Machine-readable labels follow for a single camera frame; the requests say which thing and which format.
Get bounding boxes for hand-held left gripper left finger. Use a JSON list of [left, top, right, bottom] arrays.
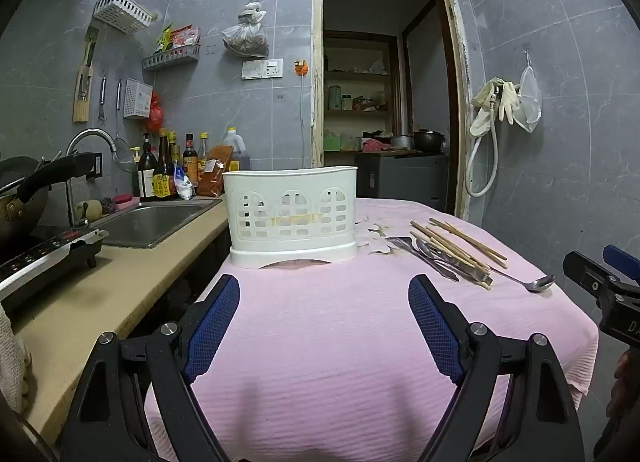
[[60, 274, 241, 462]]

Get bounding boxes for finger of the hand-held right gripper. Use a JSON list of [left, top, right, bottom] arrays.
[[602, 244, 640, 287], [562, 251, 626, 303]]

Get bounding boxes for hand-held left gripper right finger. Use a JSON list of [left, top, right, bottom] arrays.
[[407, 274, 586, 462]]

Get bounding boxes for long-handled metal spoon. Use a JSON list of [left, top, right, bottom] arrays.
[[470, 256, 556, 294]]

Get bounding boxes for small metal spoon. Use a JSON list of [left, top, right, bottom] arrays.
[[415, 240, 453, 279], [429, 248, 468, 277]]

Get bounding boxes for bundle of wooden chopsticks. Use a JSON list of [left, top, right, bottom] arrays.
[[410, 218, 509, 291]]

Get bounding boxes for metal fork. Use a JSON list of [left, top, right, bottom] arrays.
[[385, 236, 460, 283]]

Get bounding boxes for white plastic utensil holder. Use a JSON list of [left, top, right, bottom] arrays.
[[222, 166, 360, 271]]

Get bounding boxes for person's right hand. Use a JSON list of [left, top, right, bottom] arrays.
[[606, 349, 640, 423]]

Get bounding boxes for white flower-shaped patch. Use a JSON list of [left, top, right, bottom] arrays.
[[355, 221, 397, 257]]

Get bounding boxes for pink tablecloth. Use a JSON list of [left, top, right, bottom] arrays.
[[144, 197, 600, 462]]

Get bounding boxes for beige kitchen counter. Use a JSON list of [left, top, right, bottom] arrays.
[[9, 194, 232, 445]]

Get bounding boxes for stainless steel sink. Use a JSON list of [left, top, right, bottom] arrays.
[[91, 198, 224, 249]]

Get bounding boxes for white and blue salt bag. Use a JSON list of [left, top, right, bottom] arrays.
[[173, 162, 197, 201]]

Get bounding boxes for grey cabinet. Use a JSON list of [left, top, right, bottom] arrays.
[[354, 152, 450, 211]]

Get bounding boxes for red chili powder packet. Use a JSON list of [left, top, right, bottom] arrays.
[[195, 144, 235, 198]]

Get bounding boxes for tall soy sauce bottle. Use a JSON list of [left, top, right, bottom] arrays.
[[152, 128, 176, 201]]

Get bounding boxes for tan loofah scrubber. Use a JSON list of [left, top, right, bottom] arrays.
[[74, 200, 104, 226]]

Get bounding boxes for dark red-capped sauce bottle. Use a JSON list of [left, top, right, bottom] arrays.
[[182, 134, 200, 183]]

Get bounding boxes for hanging white mesh bag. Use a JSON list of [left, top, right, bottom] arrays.
[[512, 48, 543, 134]]

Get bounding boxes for black induction cooker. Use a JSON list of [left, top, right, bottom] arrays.
[[0, 226, 110, 313]]

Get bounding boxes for large cooking oil jug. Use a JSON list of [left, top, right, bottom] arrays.
[[222, 127, 251, 174]]

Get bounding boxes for dark cooking pot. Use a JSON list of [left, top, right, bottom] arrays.
[[412, 129, 446, 152]]

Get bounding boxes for cream rubber gloves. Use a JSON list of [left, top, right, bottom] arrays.
[[469, 76, 521, 137]]

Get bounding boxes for beige towel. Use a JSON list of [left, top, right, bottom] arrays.
[[0, 301, 34, 414]]

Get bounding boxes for red plastic bag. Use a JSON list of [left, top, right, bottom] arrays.
[[148, 91, 165, 132]]

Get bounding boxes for curved metal faucet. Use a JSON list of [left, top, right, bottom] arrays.
[[65, 128, 117, 223]]

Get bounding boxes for wooden shelf unit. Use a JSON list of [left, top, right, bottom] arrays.
[[323, 30, 397, 153]]

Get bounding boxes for red seasoning packets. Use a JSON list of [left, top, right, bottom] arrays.
[[170, 26, 201, 48]]

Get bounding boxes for hanging clear plastic bag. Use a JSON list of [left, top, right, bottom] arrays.
[[221, 1, 270, 59]]

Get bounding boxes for yellow snack packet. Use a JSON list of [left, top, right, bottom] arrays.
[[153, 24, 174, 53]]

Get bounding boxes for white shower hose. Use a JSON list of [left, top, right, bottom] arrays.
[[463, 84, 501, 198]]

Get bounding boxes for black-handled wok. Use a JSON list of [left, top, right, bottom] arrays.
[[0, 152, 96, 245]]

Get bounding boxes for white perforated wall box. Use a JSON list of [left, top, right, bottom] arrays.
[[122, 77, 154, 119]]

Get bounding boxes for grey wall shelf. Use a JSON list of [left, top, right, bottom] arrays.
[[142, 44, 202, 72]]

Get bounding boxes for wooden wall knife holder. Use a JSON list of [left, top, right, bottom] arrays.
[[73, 26, 100, 124]]

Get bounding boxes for wooden door frame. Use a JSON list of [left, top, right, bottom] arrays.
[[310, 0, 472, 221]]

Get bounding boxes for white wall basket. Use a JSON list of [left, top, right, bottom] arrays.
[[93, 0, 156, 34]]

